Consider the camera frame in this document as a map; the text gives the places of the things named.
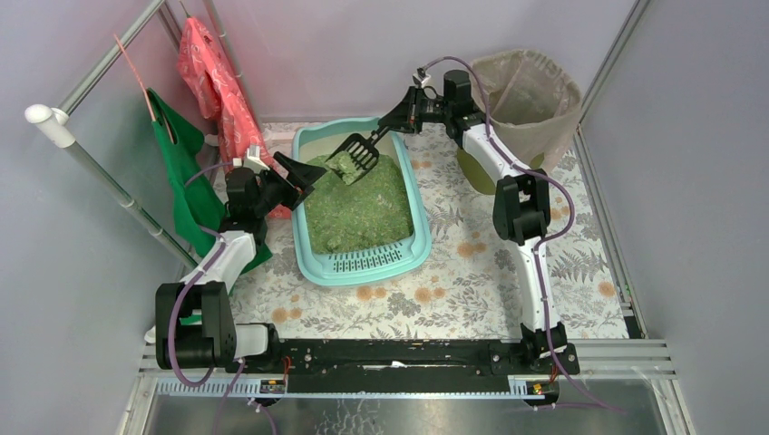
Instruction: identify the floral mat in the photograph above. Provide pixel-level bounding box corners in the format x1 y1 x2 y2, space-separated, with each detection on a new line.
230 127 628 340

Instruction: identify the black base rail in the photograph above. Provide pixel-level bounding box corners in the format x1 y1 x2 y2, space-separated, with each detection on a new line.
245 339 556 394

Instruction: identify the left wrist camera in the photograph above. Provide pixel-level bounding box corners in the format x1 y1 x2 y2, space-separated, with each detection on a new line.
232 145 270 174

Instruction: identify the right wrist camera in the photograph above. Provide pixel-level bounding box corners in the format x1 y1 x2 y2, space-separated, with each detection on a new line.
412 67 433 89

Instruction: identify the black litter scoop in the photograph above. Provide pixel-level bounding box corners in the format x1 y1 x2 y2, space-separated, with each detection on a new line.
325 127 390 186

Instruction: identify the teal litter box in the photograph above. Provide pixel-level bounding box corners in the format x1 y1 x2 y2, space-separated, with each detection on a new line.
291 117 432 286

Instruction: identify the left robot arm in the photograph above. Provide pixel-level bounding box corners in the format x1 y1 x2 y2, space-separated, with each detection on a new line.
155 152 327 372

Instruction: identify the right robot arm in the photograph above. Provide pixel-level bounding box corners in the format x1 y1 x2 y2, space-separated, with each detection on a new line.
378 68 569 371

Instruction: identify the green cloth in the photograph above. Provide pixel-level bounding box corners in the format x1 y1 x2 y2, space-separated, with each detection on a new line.
147 87 275 325

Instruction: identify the white capped metal pole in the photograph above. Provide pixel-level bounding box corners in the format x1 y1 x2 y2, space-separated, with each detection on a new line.
24 104 197 268

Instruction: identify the pink patterned cloth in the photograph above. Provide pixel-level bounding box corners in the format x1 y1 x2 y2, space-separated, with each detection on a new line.
176 16 294 220

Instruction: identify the green cat litter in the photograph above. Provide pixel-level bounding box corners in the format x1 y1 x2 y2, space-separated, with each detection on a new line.
304 152 414 254

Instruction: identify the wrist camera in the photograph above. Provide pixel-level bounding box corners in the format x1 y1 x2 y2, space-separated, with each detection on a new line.
232 145 270 174
412 67 433 89

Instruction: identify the pink hanger rod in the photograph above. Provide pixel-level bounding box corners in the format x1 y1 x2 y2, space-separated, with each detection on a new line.
112 34 157 122

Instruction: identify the bin with plastic liner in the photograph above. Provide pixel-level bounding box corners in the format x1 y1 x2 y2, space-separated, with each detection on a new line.
470 49 582 173

